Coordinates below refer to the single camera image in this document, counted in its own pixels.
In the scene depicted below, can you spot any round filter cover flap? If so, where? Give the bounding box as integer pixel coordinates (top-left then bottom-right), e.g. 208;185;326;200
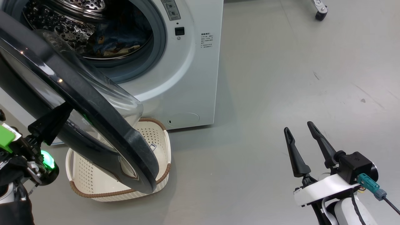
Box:
167;112;200;128

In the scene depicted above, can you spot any grey control panel sticker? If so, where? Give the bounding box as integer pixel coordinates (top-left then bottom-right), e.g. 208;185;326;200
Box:
161;0;181;21

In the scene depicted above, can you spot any stainless steel drum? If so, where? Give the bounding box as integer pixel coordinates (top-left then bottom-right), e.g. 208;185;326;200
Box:
22;0;154;60

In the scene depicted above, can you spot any cream garment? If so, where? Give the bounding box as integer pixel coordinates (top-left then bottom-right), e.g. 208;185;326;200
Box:
102;45;142;57

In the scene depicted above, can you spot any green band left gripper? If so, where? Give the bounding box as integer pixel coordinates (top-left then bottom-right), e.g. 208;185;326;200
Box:
0;123;60;187

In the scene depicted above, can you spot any printed warning text label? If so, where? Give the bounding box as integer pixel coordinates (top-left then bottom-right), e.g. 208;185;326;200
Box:
200;31;215;49

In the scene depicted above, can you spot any white washing machine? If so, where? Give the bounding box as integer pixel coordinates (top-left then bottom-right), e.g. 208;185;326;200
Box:
0;0;224;146

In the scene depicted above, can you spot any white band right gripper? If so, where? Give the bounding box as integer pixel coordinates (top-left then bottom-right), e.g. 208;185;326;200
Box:
283;121;360;225

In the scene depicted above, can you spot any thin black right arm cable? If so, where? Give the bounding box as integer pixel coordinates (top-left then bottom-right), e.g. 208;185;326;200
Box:
349;190;367;225

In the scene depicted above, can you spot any blue cartoon print garment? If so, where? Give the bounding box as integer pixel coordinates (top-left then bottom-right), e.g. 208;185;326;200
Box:
89;19;151;57

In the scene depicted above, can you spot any metal caster bracket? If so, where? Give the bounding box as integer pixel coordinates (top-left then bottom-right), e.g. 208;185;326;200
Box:
305;0;329;14

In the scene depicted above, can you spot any black round washing machine door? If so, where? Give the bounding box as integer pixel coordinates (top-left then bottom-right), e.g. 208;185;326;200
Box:
0;11;160;195

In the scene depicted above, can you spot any cream basket with brown rim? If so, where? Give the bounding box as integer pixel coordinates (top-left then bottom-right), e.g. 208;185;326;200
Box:
65;117;172;202

